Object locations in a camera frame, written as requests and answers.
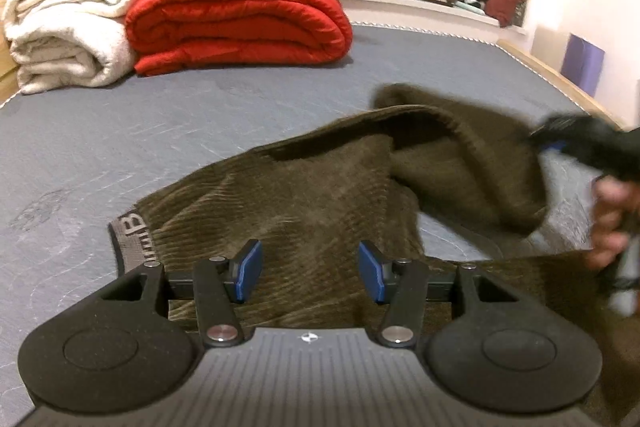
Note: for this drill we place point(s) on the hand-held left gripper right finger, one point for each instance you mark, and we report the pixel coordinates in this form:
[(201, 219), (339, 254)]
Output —
[(371, 269)]

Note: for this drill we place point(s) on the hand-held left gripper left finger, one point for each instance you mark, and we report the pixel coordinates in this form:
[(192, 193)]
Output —
[(250, 269)]

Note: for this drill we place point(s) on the folded red comforter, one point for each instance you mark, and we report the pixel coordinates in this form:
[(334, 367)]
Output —
[(235, 22)]

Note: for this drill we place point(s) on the purple box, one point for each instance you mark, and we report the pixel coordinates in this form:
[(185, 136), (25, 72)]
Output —
[(582, 62)]

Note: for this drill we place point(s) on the white window ledge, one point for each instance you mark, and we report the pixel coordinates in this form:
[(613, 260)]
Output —
[(425, 12)]

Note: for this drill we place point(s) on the grey mattress bed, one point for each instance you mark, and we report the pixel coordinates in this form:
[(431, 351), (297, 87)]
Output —
[(150, 147)]

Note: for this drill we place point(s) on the wooden bed rail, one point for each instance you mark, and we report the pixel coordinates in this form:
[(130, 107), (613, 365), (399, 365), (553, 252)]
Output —
[(555, 77)]

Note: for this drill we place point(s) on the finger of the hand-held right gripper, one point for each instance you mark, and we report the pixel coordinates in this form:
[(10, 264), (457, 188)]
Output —
[(550, 142)]

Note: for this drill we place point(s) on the folded white blanket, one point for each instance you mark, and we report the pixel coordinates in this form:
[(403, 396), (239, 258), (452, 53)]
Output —
[(65, 32)]

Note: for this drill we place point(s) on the person's right hand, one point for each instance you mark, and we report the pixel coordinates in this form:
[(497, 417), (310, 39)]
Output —
[(607, 217)]

